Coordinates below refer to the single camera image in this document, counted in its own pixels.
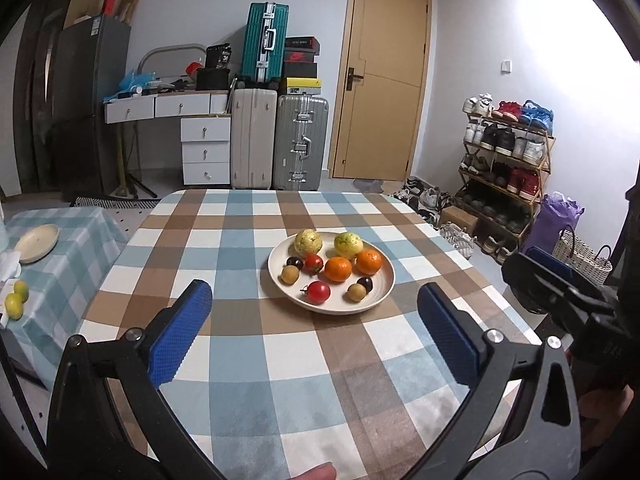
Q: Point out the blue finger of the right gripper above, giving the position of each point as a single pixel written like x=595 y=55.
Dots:
x=548 y=292
x=557 y=267

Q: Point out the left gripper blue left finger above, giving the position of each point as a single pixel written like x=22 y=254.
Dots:
x=107 y=417

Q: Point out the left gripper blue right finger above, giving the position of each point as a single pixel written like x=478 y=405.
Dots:
x=541 y=436

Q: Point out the dark plum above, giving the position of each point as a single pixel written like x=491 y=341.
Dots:
x=366 y=283
x=295 y=261

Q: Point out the orange fruit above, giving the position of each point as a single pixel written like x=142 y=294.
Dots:
x=337 y=269
x=369 y=262

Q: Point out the brown longan fruit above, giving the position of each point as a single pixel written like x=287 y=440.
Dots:
x=356 y=292

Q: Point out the red tomato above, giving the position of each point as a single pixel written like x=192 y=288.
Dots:
x=313 y=264
x=316 y=292

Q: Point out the right hand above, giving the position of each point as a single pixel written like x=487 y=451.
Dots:
x=602 y=411

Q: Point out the left hand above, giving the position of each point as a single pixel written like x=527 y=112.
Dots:
x=324 y=471

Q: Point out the woven basket bag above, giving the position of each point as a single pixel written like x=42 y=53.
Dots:
x=578 y=255

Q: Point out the purple bag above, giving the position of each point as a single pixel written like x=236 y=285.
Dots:
x=555 y=213

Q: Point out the wooden shoe rack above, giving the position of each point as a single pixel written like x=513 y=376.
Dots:
x=507 y=159

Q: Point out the teal checkered side cloth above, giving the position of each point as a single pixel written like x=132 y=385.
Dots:
x=63 y=283

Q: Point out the green lime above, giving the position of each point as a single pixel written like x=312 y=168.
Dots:
x=14 y=305
x=21 y=289

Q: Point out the small cream side plate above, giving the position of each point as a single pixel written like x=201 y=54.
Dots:
x=37 y=243

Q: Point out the yellow-green guava right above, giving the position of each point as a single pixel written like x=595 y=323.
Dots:
x=348 y=244

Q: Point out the checkered tablecloth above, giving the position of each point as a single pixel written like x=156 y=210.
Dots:
x=269 y=389

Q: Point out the cream round plate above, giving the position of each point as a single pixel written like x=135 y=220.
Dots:
x=338 y=303

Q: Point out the red tomato on plate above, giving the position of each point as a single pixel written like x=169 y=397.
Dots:
x=313 y=264

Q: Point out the yellow guava left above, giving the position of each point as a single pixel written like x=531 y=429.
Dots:
x=307 y=242

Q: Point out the dark plum on plate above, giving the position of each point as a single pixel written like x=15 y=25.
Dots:
x=295 y=261

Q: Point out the silver suitcase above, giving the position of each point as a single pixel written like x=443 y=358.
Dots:
x=299 y=142

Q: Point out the wooden door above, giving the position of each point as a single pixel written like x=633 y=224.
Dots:
x=380 y=88

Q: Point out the white drawer desk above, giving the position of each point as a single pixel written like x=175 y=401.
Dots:
x=193 y=127

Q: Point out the stacked shoe boxes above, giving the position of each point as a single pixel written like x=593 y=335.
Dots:
x=300 y=69

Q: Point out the beige suitcase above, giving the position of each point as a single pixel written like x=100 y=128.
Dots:
x=253 y=120

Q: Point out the teal suitcase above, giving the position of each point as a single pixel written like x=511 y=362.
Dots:
x=264 y=43

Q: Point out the dark refrigerator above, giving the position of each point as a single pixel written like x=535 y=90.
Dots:
x=62 y=76

